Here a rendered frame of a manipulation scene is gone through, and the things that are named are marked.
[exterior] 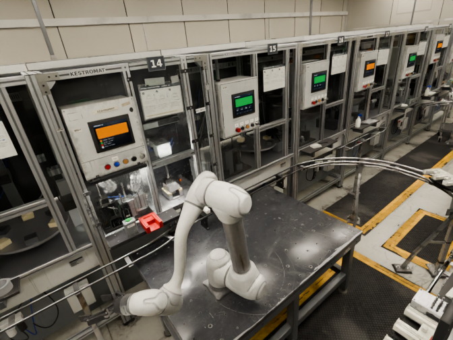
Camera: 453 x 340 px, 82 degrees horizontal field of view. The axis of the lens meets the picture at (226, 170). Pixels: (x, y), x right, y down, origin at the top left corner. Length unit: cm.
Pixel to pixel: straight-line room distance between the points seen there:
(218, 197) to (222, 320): 80
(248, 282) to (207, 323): 35
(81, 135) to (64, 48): 369
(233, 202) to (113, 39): 479
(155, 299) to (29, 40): 469
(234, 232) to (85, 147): 108
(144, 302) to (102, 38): 483
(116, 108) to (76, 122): 25
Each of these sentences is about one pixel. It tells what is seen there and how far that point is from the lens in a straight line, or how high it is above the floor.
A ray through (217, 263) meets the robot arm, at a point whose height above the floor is 93.
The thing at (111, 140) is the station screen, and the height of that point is 159.
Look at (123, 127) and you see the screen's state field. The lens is 184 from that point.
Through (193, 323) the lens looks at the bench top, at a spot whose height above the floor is 68.
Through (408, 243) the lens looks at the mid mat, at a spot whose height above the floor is 1.
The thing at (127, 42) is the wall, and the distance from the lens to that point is 566.
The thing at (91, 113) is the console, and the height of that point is 178.
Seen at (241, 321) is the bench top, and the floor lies 68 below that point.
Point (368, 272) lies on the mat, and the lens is 299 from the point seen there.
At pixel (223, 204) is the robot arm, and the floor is 146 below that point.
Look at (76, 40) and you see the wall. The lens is 545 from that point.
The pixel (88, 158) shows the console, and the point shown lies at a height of 151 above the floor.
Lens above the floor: 208
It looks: 26 degrees down
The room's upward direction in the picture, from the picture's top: 6 degrees counter-clockwise
